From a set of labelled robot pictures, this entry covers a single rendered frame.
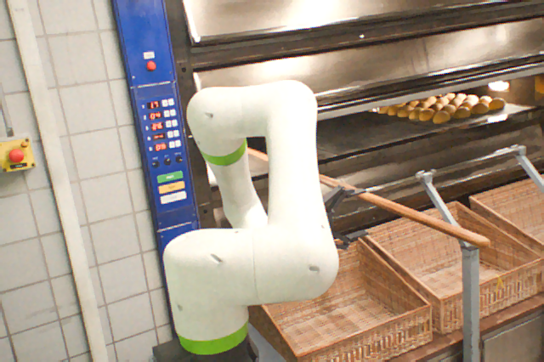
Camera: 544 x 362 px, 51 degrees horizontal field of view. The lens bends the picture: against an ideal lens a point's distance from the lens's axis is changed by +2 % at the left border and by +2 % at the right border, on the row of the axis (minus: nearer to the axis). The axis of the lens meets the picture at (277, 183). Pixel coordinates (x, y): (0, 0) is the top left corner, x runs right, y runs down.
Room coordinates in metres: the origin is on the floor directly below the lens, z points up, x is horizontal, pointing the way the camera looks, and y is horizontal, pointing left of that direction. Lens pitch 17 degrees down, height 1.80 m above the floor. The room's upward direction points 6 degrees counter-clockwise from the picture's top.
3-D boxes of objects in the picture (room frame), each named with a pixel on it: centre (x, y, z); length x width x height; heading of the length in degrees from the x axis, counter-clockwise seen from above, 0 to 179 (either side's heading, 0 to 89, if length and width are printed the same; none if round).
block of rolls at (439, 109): (3.01, -0.89, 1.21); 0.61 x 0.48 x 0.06; 26
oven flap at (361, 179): (2.36, -0.56, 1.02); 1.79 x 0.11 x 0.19; 116
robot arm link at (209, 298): (0.87, 0.13, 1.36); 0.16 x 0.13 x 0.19; 87
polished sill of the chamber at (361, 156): (2.38, -0.55, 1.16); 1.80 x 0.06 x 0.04; 116
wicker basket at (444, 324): (2.12, -0.68, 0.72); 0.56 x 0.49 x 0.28; 116
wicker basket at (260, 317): (1.87, -0.16, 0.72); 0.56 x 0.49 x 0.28; 115
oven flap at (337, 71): (2.36, -0.56, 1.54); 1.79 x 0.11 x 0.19; 116
